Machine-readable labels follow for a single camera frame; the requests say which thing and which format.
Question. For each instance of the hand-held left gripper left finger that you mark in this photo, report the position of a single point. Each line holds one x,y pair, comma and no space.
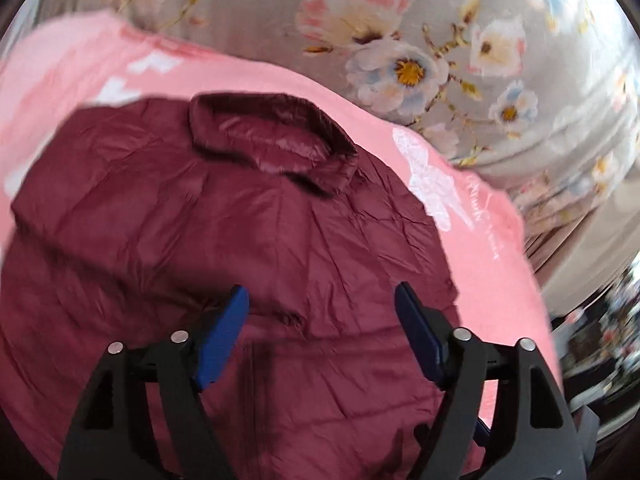
225,325

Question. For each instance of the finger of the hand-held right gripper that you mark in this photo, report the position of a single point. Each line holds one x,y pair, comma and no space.
482,431

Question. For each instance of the grey floral blanket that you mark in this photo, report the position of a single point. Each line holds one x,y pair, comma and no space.
260,15

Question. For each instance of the pink blanket with white print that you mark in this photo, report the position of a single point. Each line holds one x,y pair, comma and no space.
480,270

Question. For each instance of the maroon puffer jacket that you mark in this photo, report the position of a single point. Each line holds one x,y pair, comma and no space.
200,240

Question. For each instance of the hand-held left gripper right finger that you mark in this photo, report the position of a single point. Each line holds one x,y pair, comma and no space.
417,327

